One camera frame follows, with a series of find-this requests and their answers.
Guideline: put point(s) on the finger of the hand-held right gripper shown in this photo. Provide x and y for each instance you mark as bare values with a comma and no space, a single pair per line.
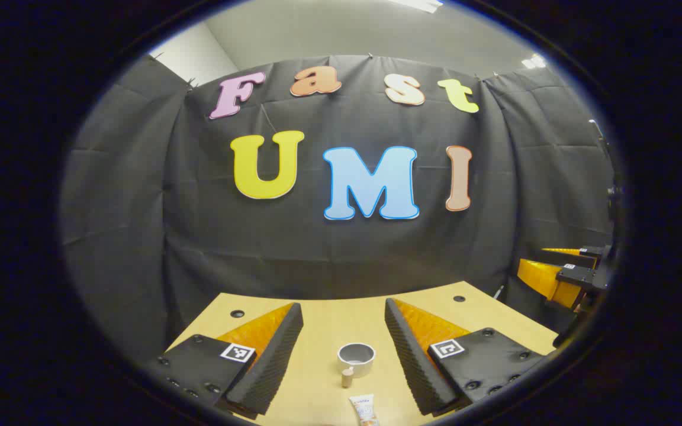
584,254
545,281

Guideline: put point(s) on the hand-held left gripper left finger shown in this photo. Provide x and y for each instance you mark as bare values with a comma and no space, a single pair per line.
270,361

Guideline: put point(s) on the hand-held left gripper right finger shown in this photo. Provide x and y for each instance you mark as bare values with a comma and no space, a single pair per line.
412,361

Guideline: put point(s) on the white cup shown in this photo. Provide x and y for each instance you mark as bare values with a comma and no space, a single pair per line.
366,368

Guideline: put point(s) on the white toothpaste tube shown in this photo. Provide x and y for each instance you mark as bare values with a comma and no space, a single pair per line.
363,409

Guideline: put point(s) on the light wooden desktop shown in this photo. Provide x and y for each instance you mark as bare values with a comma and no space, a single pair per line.
329,331

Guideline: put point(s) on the ceiling light panel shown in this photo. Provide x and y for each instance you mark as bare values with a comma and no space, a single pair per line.
418,5
534,61

